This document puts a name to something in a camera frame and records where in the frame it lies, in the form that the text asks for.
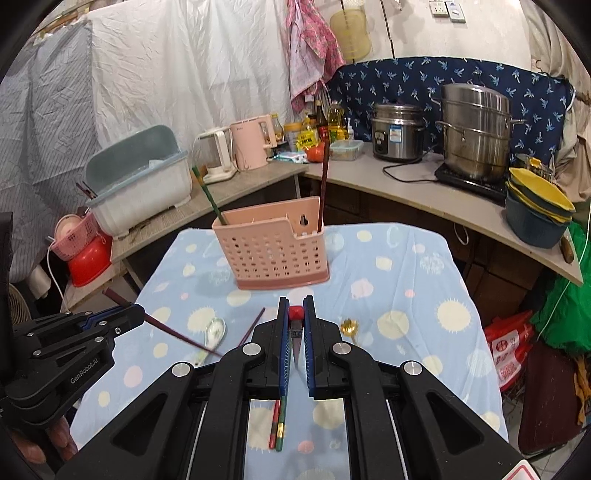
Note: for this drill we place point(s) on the dark red box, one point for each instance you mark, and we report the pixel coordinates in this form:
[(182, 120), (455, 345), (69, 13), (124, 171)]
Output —
[(549, 401)]

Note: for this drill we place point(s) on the white ceramic spoon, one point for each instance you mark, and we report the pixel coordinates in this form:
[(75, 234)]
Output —
[(214, 332)]

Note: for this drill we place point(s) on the yellow label bottle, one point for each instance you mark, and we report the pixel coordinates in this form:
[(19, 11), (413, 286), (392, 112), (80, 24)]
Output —
[(308, 136)]

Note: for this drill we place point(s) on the white wall socket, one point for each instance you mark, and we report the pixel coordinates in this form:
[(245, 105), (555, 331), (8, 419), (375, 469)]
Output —
[(445, 8)]

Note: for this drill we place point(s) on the white fan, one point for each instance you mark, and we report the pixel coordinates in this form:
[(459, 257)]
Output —
[(18, 304)]

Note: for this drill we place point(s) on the clear food container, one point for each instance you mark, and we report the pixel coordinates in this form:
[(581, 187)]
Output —
[(346, 150)]

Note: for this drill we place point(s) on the yellow lidded can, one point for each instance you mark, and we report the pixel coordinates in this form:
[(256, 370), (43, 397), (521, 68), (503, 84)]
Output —
[(292, 136)]

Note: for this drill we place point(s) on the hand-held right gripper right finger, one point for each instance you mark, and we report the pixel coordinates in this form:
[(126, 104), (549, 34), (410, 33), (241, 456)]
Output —
[(308, 350)]

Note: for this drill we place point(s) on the stainless steel steamer pot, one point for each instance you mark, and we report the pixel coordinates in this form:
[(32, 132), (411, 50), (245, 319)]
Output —
[(475, 134)]

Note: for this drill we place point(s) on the pink floral apron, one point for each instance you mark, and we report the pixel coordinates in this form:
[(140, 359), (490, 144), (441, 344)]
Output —
[(309, 50)]

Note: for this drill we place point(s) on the white sheet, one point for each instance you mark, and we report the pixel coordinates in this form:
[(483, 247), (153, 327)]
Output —
[(184, 69)]

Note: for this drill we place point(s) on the black induction cooktop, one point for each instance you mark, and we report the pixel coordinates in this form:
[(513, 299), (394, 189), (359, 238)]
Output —
[(475, 187)]

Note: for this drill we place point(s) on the yellow plastic hand fan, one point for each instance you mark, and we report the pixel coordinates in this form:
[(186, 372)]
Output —
[(351, 37)]

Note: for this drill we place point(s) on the red patterned chopstick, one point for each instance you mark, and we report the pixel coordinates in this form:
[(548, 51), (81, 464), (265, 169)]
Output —
[(273, 434)]

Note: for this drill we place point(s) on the red round object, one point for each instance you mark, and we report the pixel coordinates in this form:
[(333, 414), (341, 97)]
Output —
[(316, 153)]

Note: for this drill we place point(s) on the dark soy sauce bottle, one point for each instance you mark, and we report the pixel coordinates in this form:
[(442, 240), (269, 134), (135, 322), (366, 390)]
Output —
[(321, 122)]

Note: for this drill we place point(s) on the silver rice cooker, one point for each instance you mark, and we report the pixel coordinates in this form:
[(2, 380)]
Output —
[(398, 131)]

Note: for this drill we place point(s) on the gold flower spoon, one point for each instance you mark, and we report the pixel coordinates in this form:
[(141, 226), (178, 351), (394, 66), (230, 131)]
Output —
[(349, 327)]

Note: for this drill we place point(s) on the pink perforated utensil holder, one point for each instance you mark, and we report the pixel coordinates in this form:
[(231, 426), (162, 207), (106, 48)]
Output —
[(272, 249)]

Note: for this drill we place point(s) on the person's left hand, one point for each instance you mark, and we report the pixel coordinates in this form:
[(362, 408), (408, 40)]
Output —
[(51, 443)]

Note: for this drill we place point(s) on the cooking oil bottle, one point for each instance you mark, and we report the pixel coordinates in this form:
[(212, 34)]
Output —
[(338, 122)]

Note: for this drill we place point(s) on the dark maroon chopstick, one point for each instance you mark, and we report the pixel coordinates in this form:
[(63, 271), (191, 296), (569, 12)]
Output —
[(251, 326), (184, 339)]

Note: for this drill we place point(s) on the pink plastic basket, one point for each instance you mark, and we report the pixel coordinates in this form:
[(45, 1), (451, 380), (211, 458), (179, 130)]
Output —
[(78, 240)]

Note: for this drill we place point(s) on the green plastic bag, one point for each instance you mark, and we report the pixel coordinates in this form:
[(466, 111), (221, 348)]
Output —
[(568, 295)]

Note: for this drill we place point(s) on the blue spotted tablecloth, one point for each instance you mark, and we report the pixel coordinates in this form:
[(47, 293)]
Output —
[(406, 295)]

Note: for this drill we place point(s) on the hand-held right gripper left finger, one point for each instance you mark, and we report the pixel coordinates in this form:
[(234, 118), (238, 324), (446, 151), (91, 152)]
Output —
[(285, 350)]

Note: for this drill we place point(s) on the red plastic bag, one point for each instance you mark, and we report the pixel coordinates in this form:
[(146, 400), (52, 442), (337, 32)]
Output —
[(508, 350)]

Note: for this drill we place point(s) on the red plastic basin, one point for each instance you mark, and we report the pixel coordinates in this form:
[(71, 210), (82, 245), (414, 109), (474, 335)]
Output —
[(90, 265)]

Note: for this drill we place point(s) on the grey striped cloth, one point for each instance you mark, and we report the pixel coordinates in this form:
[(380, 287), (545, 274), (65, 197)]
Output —
[(46, 138)]

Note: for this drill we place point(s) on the beige cloth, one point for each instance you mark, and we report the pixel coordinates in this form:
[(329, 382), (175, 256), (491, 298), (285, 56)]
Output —
[(554, 46)]

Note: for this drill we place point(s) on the amber jar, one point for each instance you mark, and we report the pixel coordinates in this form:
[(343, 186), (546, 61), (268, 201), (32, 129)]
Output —
[(277, 131)]

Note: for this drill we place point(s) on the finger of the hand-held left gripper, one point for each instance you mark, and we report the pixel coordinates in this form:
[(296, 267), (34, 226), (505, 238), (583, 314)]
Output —
[(115, 318), (69, 369)]

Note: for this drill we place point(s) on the pink electric kettle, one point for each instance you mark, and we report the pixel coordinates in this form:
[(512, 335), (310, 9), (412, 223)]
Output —
[(249, 143)]

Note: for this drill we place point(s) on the blue floral cloth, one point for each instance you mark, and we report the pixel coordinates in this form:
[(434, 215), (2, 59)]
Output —
[(461, 74)]

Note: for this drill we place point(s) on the white glass kettle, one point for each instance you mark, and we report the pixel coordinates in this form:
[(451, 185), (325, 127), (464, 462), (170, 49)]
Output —
[(217, 157)]

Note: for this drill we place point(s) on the green banded chopstick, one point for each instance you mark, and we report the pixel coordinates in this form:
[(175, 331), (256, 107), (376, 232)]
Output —
[(280, 434)]

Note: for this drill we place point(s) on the blue tissue packet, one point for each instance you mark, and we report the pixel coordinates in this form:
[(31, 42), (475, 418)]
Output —
[(293, 158)]

